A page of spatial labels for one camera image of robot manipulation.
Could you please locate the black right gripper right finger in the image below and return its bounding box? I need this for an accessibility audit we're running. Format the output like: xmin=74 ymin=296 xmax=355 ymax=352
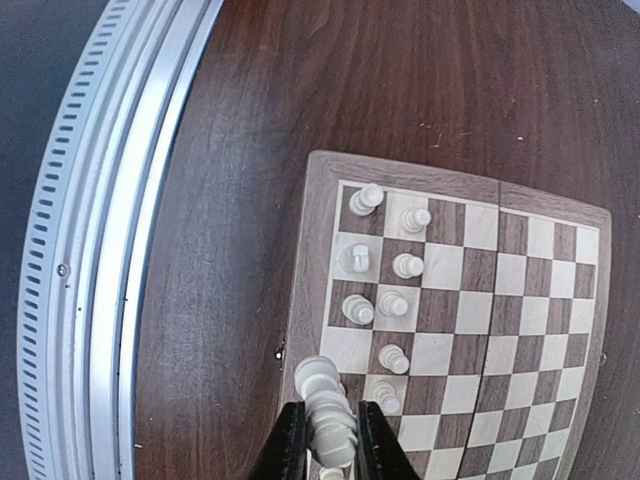
xmin=357 ymin=401 xmax=419 ymax=480

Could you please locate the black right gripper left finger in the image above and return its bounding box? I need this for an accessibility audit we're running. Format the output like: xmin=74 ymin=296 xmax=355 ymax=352
xmin=248 ymin=402 xmax=306 ymax=480

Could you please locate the white king piece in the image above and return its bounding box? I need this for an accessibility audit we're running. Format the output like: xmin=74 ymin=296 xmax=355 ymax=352
xmin=294 ymin=355 xmax=358 ymax=468

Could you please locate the small white pawn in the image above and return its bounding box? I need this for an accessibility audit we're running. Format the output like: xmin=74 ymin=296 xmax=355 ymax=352
xmin=378 ymin=344 xmax=410 ymax=375

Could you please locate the white pawn cluster piece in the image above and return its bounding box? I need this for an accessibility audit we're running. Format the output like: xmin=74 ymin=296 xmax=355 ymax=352
xmin=377 ymin=291 xmax=409 ymax=317

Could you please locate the wooden chess board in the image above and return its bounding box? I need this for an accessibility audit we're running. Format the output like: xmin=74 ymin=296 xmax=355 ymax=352
xmin=280 ymin=150 xmax=611 ymax=479

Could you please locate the edge white pawn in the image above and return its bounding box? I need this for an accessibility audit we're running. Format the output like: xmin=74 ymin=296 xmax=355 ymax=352
xmin=400 ymin=207 xmax=432 ymax=234

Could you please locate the white rook corner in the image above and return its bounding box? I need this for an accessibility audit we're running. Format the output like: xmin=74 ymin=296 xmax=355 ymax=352
xmin=348 ymin=183 xmax=385 ymax=217

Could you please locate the cluster pawn three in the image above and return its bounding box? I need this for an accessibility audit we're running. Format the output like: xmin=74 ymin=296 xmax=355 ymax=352
xmin=371 ymin=380 xmax=401 ymax=415

